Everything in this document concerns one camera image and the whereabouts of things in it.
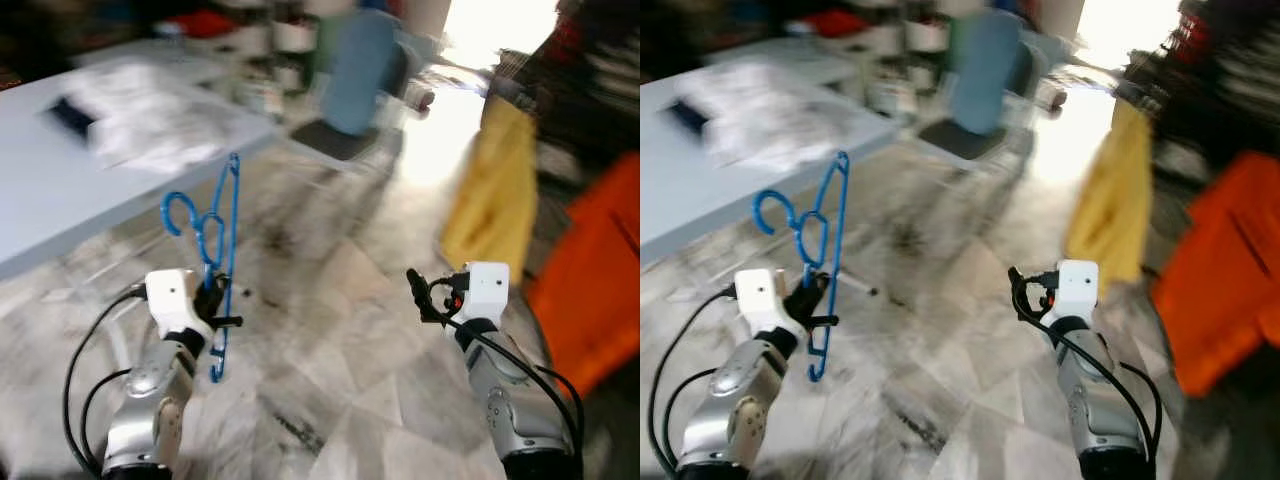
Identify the small dark blue item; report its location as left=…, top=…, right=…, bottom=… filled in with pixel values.
left=665, top=97, right=713, bottom=136
left=48, top=95, right=96, bottom=136

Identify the orange t-shirt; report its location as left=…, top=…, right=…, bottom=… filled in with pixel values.
left=1150, top=150, right=1280, bottom=399
left=525, top=150, right=641, bottom=396

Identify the pale blue cushion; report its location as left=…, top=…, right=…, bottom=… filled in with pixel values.
left=320, top=12, right=399, bottom=136
left=950, top=12, right=1031, bottom=136

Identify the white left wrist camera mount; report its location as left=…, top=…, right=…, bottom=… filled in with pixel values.
left=145, top=268, right=201, bottom=341
left=735, top=268, right=791, bottom=336

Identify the red cloth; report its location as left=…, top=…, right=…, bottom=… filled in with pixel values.
left=165, top=10, right=236, bottom=39
left=800, top=10, right=871, bottom=39

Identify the yellow shirt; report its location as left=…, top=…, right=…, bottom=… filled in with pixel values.
left=440, top=98, right=541, bottom=291
left=1065, top=100, right=1156, bottom=291

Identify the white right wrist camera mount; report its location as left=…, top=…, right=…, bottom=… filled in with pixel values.
left=1055, top=260, right=1101, bottom=321
left=465, top=262, right=511, bottom=323

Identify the short black left arm cable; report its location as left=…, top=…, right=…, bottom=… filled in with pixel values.
left=666, top=375, right=723, bottom=473
left=83, top=368, right=134, bottom=473

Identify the blue plastic hanger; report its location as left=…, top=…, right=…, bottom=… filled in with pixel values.
left=160, top=152, right=243, bottom=383
left=752, top=152, right=851, bottom=383

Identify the white shirt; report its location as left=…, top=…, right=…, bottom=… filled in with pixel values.
left=690, top=62, right=881, bottom=171
left=75, top=60, right=263, bottom=176

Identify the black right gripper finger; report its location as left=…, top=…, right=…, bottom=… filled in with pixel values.
left=405, top=268, right=441, bottom=323
left=1006, top=265, right=1039, bottom=323

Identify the grey seat folding chair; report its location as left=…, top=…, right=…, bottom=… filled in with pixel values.
left=915, top=10, right=1046, bottom=166
left=285, top=10, right=421, bottom=171

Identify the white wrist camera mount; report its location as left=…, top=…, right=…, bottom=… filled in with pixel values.
left=465, top=262, right=511, bottom=323
left=1055, top=260, right=1101, bottom=321
left=735, top=268, right=791, bottom=336
left=145, top=268, right=201, bottom=341

